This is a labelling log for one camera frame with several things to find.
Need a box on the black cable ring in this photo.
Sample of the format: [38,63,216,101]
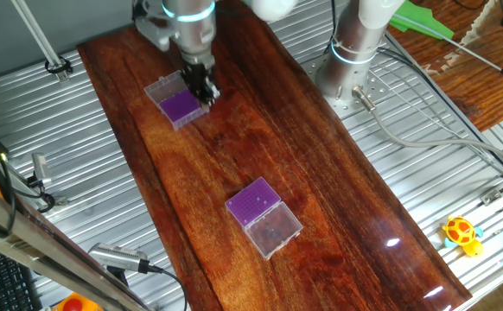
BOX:
[43,54,74,75]

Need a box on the steel frame beam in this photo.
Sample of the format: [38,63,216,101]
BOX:
[0,175,154,311]

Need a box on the tall purple pipette tip box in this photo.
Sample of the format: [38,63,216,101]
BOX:
[143,70,212,132]

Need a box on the green plastic sheet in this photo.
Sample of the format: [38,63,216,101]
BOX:
[388,0,455,41]

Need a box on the black keyboard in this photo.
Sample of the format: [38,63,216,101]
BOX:
[0,239,44,311]

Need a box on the flat purple pipette tip holder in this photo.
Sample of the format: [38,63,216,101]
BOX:
[224,175,304,261]

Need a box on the thin white rod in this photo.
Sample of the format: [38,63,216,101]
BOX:
[391,15,503,87]

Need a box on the black camera cable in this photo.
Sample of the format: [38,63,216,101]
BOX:
[146,263,189,311]
[14,175,57,214]

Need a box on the yellow orange turtle toy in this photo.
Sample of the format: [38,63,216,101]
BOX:
[441,214,485,258]

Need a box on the thin black cable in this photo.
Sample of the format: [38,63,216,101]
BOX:
[452,0,488,11]

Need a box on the grey hose with metal connector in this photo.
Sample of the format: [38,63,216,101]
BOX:
[351,85,503,172]

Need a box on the silver ribbed camera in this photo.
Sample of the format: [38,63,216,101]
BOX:
[87,241,151,274]

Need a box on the silver bracket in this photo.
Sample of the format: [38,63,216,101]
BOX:
[54,67,72,85]

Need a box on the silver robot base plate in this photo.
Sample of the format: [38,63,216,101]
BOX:
[301,54,392,120]

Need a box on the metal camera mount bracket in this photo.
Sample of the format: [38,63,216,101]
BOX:
[0,150,70,208]

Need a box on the brown wooden side table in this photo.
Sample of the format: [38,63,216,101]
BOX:
[385,0,503,133]

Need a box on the orange box with red button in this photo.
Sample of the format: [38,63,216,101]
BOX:
[52,291,105,311]

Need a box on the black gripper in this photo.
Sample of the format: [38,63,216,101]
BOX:
[181,62,222,108]

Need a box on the thin grey cable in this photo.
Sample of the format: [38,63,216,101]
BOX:
[368,69,503,177]

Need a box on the silver aluminium pole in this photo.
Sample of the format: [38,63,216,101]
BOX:
[9,0,65,73]

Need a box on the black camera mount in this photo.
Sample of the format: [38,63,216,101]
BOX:
[105,265,131,289]

